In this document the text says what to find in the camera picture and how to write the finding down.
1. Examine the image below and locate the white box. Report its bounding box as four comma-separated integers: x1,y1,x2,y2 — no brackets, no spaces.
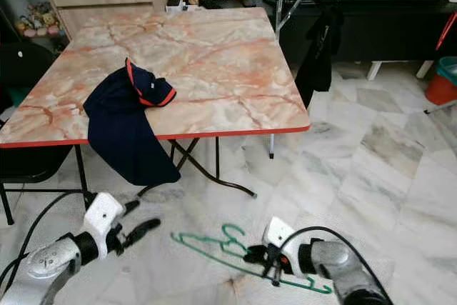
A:
166,0,197,14

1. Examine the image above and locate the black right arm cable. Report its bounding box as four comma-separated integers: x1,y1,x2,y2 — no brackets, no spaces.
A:
286,226,390,299

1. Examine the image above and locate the orange waste bin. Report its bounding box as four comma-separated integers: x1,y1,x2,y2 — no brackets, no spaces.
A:
425,73,457,106

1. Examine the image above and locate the black TV console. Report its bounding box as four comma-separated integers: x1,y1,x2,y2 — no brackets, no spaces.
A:
171,0,457,81

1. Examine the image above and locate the black polo shirt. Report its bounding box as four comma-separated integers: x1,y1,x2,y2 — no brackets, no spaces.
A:
294,6,345,109

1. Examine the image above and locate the dark glass display cabinet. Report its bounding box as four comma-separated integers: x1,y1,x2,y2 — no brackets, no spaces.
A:
0,0,69,52

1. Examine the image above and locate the green plastic hanger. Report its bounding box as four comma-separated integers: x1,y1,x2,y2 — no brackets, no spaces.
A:
170,224,334,295

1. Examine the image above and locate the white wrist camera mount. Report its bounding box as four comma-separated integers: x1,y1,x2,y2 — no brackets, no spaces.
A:
82,191,126,249
263,216,297,256

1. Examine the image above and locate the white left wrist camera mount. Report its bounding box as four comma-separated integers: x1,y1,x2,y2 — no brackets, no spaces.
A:
82,191,126,249

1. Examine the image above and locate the navy polo shirt red-striped collar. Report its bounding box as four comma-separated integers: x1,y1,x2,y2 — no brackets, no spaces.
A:
84,57,181,186

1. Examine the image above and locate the black folding chair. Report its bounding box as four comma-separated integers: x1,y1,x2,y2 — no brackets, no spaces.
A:
0,42,90,226

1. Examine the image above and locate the red plastic hanger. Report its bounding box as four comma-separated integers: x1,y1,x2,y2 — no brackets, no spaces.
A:
436,11,457,52

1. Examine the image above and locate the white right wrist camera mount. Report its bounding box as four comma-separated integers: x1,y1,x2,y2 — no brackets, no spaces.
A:
263,216,297,256

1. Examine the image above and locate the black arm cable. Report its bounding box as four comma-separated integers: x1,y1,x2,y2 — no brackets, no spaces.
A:
286,226,390,299
0,191,94,299

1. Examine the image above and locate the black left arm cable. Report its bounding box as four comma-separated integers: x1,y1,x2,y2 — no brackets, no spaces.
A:
0,191,94,299

